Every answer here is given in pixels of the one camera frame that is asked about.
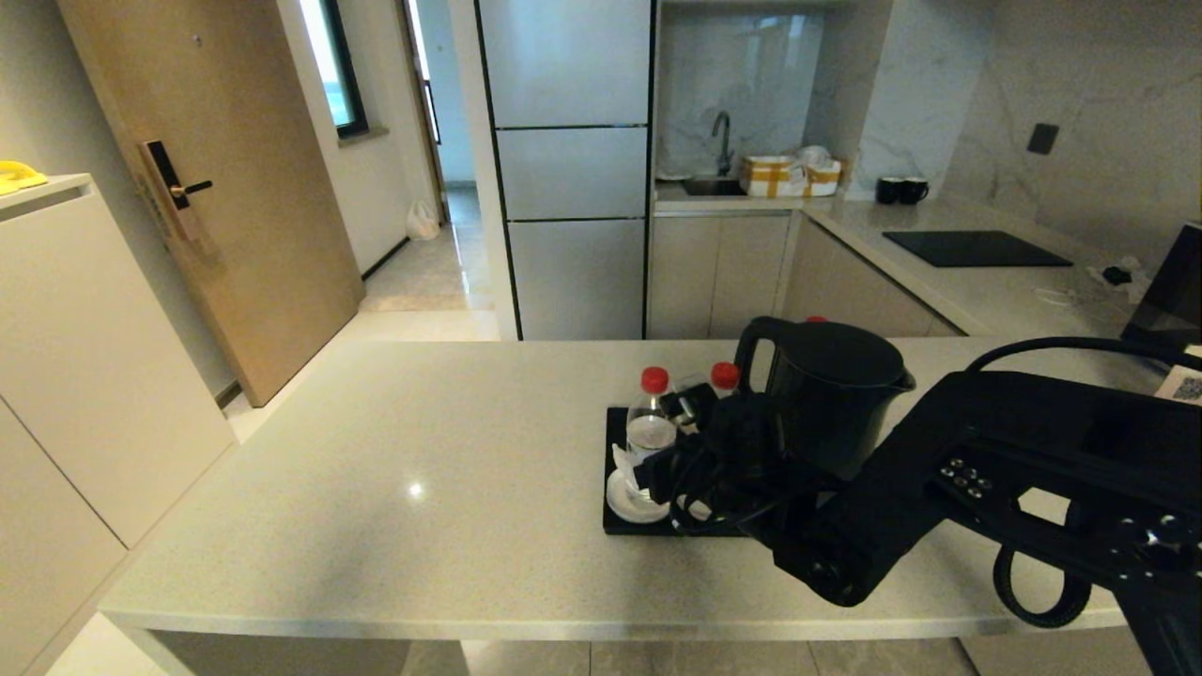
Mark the white plastic bag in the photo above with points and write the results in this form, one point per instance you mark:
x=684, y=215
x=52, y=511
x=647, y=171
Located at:
x=423, y=223

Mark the black electric kettle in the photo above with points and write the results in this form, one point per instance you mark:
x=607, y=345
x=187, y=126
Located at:
x=836, y=376

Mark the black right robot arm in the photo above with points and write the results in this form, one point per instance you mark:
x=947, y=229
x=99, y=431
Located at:
x=986, y=488

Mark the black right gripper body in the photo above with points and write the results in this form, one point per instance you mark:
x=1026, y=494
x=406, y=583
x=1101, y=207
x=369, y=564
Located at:
x=751, y=460

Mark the black induction cooktop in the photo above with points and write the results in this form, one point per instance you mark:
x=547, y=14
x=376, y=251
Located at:
x=977, y=249

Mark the dark gooseneck faucet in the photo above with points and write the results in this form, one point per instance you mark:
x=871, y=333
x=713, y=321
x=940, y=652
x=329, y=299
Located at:
x=726, y=155

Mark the dark wall socket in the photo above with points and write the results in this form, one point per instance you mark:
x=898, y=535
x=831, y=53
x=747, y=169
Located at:
x=1042, y=139

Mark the tall grey refrigerator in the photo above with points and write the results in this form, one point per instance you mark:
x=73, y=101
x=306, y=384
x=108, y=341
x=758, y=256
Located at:
x=573, y=169

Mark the white QR code card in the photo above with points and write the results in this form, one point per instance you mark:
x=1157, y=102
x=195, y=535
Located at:
x=1185, y=387

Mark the small black plug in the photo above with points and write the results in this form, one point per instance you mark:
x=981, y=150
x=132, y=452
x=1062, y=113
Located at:
x=1117, y=275

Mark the white storage cabinet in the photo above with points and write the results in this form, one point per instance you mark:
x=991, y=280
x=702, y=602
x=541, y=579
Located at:
x=84, y=376

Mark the white box yellow tape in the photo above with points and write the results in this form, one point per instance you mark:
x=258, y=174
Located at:
x=824, y=180
x=770, y=176

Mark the black rectangular tray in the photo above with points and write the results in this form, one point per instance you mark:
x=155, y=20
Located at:
x=615, y=422

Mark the yellow object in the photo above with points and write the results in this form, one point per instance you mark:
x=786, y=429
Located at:
x=17, y=176

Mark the dark kitchen sink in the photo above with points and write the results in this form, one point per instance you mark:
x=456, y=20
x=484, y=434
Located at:
x=712, y=187

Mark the light wooden door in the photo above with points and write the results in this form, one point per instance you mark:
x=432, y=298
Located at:
x=235, y=188

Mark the dark framed window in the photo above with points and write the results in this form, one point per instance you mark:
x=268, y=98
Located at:
x=329, y=56

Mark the grey taped right gripper finger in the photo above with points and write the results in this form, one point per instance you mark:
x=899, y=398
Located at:
x=659, y=483
x=690, y=406

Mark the black countertop appliance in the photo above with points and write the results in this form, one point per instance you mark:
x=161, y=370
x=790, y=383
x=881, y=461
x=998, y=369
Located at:
x=1174, y=291

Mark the beige kitchen base cabinets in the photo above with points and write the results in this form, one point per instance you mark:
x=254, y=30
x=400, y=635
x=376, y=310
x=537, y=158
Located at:
x=714, y=272

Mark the black mug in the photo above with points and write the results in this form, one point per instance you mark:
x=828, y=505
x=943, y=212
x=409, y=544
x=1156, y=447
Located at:
x=887, y=191
x=913, y=191

